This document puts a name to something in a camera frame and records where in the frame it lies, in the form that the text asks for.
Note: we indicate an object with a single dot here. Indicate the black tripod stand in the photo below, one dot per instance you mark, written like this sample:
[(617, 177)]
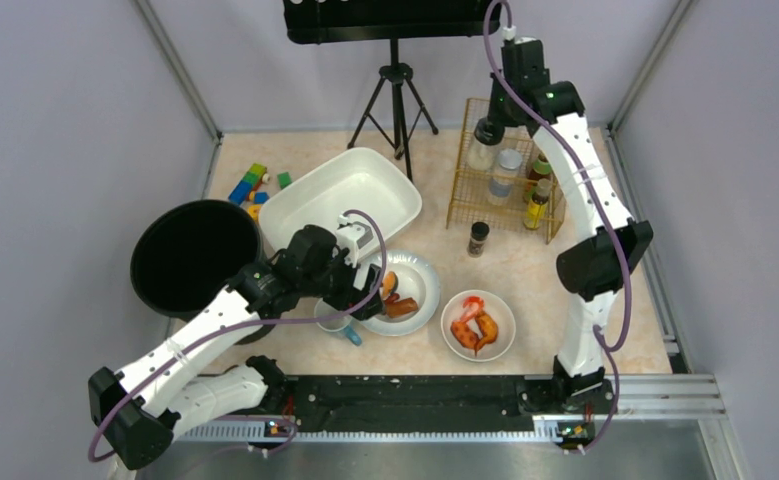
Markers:
[(398, 76)]

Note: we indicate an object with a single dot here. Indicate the red shrimp toy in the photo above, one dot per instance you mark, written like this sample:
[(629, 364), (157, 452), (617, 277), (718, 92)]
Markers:
[(472, 306)]

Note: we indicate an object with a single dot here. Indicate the white fluted plate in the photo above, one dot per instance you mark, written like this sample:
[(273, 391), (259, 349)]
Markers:
[(417, 280)]

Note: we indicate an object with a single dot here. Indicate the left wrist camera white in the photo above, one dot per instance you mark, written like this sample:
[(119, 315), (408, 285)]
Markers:
[(352, 237)]

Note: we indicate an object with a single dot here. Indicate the black panel on tripod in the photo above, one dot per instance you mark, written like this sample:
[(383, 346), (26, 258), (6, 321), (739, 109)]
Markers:
[(318, 22)]

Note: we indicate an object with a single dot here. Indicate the salmon slice toy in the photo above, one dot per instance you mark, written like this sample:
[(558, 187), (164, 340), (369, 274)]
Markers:
[(389, 285)]

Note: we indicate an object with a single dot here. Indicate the white mug blue handle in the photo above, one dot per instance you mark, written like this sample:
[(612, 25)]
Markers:
[(335, 324)]

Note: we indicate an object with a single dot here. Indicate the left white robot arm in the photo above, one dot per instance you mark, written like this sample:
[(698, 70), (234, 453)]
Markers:
[(140, 409)]

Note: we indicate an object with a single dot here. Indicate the fried chicken piece toy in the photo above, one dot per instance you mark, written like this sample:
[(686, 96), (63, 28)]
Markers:
[(465, 335)]

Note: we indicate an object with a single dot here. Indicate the small black spice shaker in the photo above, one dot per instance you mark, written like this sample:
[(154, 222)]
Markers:
[(479, 233)]

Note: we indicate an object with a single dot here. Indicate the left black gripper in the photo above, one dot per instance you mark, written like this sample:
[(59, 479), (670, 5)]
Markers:
[(360, 295)]

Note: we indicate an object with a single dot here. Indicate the silver lid blue label jar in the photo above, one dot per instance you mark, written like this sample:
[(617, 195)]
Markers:
[(505, 169)]

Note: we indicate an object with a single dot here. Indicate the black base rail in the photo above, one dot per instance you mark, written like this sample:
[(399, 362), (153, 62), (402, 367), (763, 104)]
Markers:
[(434, 405)]

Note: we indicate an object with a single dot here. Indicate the fried chicken wing toy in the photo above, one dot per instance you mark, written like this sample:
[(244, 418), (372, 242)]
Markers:
[(488, 329)]

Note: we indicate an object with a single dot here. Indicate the red sauce bottle yellow cap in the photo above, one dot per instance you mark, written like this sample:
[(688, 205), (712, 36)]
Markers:
[(537, 170)]

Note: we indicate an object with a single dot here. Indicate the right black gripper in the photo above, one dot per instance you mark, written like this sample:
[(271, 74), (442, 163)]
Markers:
[(486, 130)]

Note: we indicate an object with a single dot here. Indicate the black lid glass jar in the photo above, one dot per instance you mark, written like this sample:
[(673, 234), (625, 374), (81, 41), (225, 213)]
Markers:
[(484, 145)]

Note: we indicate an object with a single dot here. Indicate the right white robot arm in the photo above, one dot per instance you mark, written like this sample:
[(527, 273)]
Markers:
[(610, 242)]

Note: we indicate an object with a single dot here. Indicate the colourful toy block stack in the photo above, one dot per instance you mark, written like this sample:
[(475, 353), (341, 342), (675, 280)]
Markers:
[(252, 179)]

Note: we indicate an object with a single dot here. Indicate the white rectangular basin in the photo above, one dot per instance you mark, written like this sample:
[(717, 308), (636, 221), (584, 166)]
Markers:
[(359, 178)]

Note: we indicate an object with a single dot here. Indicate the small yellow oil bottle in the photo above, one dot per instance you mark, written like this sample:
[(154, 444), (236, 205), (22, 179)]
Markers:
[(537, 204)]

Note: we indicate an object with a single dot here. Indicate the green toy block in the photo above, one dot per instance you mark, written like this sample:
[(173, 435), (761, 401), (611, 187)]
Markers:
[(284, 180)]

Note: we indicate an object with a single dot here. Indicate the brown sausage roll toy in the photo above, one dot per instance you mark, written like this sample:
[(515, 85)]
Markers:
[(401, 308)]

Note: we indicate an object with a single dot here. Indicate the white floral bowl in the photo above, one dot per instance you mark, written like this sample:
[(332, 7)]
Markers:
[(497, 309)]

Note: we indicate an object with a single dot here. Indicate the black round bin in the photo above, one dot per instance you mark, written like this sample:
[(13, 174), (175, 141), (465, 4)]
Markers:
[(185, 257)]

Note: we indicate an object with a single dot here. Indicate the gold wire rack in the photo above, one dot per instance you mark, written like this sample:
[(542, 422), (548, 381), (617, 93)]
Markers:
[(468, 202)]

